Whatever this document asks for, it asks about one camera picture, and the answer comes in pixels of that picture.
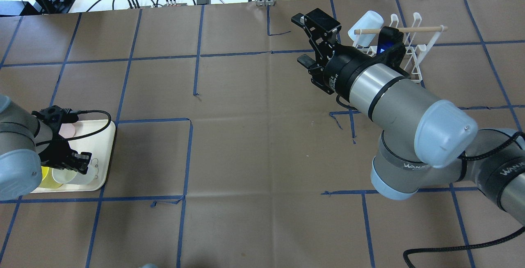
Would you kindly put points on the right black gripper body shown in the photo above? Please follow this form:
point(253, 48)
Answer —
point(343, 68)

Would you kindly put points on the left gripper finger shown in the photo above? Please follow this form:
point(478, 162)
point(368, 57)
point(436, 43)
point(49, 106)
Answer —
point(77, 162)

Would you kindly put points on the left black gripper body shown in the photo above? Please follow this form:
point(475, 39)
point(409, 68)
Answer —
point(52, 148)

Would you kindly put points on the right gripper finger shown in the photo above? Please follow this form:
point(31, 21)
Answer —
point(321, 30)
point(314, 69)

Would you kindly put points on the white plastic cup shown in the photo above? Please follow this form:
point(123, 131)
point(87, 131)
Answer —
point(72, 177)

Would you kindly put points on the light blue plastic cup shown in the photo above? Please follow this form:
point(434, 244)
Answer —
point(370, 20)

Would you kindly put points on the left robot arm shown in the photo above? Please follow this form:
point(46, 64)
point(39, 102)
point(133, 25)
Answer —
point(29, 141)

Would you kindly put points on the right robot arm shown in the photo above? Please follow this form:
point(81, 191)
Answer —
point(425, 140)

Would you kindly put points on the pink plastic cup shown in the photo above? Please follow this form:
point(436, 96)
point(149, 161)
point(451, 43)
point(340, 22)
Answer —
point(71, 131)

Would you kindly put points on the yellow plastic cup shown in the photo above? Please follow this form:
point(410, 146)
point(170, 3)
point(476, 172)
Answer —
point(48, 181)

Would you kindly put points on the cream plastic tray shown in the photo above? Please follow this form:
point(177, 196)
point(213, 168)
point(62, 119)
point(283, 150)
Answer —
point(100, 145)

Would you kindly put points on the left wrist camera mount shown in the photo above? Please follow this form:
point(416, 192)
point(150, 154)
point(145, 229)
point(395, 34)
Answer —
point(54, 116)

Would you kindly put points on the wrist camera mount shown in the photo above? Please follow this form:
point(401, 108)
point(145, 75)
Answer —
point(54, 116)
point(391, 50)

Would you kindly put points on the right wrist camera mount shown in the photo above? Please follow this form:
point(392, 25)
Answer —
point(391, 50)

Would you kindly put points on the white wire cup rack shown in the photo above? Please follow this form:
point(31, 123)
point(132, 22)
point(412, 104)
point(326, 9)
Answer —
point(415, 53)

